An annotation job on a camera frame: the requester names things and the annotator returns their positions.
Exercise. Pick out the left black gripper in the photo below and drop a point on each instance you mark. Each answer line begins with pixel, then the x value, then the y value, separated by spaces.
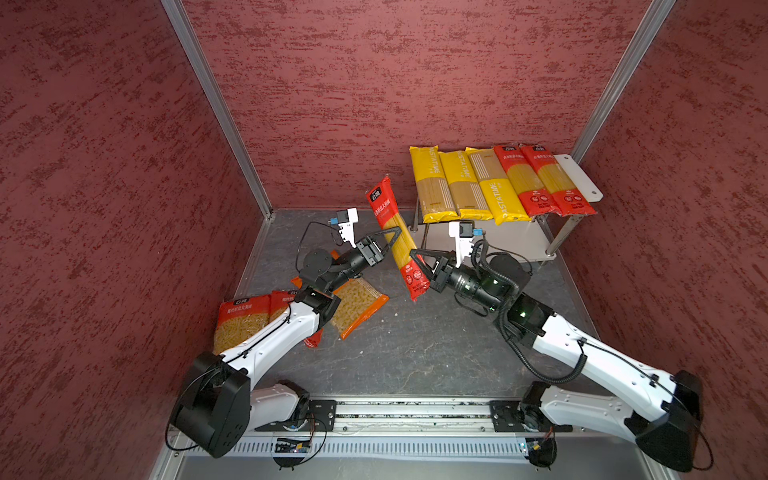
pixel 371 246

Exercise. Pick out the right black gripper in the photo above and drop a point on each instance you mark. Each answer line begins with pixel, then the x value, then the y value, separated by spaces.
pixel 443 271

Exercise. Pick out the red spaghetti bag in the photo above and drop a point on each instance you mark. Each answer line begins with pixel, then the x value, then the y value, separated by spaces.
pixel 567 197
pixel 385 208
pixel 531 191

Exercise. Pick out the yellow spaghetti bag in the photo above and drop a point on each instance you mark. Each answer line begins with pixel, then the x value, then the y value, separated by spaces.
pixel 434 194
pixel 464 187
pixel 503 201

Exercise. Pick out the orange pasta bag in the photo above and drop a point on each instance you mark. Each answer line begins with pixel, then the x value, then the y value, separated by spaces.
pixel 346 308

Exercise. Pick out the small red macaroni bag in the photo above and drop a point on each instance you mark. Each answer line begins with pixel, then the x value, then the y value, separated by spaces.
pixel 279 302

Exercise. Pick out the red spaghetti bag front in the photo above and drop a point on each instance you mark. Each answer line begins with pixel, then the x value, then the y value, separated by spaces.
pixel 567 197

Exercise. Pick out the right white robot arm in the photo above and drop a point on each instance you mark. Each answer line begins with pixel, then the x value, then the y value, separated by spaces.
pixel 580 380

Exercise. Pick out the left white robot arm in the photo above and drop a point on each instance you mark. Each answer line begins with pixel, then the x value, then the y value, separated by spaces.
pixel 219 399

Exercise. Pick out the white two-tier shelf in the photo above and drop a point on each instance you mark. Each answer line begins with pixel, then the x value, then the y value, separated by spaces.
pixel 532 240

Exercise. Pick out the large red macaroni bag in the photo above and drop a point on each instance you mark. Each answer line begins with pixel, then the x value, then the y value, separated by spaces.
pixel 239 320

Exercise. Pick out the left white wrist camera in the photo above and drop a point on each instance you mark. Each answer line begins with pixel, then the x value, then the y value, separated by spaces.
pixel 344 223

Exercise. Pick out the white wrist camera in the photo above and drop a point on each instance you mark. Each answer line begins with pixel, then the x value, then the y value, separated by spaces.
pixel 463 233
pixel 344 223

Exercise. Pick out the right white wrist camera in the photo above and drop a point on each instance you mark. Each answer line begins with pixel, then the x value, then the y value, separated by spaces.
pixel 463 233

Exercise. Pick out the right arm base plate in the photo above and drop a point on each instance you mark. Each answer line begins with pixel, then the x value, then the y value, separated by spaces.
pixel 512 417

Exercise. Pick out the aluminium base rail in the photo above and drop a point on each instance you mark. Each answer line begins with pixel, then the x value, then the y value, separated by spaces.
pixel 414 414

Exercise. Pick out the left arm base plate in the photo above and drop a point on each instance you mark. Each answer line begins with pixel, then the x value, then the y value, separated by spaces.
pixel 318 413

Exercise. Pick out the left aluminium corner post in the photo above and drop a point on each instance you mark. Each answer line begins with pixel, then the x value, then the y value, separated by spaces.
pixel 193 50

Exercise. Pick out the aluminium corner post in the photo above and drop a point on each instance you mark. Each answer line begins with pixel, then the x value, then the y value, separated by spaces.
pixel 643 37
pixel 193 50

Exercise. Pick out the right circuit board with wires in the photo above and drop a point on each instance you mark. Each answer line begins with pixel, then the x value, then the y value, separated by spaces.
pixel 542 452

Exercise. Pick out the circuit board with wires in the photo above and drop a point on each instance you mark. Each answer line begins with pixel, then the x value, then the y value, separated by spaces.
pixel 290 453
pixel 542 452

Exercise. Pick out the left circuit board with wires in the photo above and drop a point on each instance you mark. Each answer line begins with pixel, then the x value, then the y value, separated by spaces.
pixel 290 453

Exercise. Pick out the right aluminium corner post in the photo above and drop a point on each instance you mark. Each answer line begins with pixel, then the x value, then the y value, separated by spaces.
pixel 643 37

